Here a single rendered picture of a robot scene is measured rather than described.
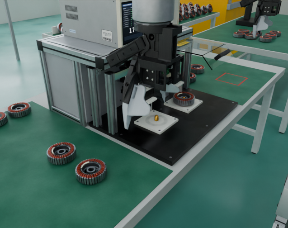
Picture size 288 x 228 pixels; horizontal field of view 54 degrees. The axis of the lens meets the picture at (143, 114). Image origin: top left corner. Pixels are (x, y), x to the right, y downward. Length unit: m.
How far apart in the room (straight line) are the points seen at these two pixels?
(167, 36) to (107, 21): 0.75
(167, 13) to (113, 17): 0.71
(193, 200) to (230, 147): 0.73
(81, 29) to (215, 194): 1.41
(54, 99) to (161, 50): 1.05
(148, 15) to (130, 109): 0.18
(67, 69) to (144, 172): 0.58
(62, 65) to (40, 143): 0.36
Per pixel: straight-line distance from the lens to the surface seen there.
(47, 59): 1.43
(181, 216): 1.94
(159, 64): 0.51
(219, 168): 2.33
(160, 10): 0.50
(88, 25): 1.33
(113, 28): 1.22
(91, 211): 0.96
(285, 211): 0.79
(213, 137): 1.31
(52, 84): 1.47
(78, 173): 1.05
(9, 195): 1.09
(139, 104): 0.54
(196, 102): 1.51
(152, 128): 1.27
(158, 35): 0.53
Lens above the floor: 1.46
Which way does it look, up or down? 29 degrees down
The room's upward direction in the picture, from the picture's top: straight up
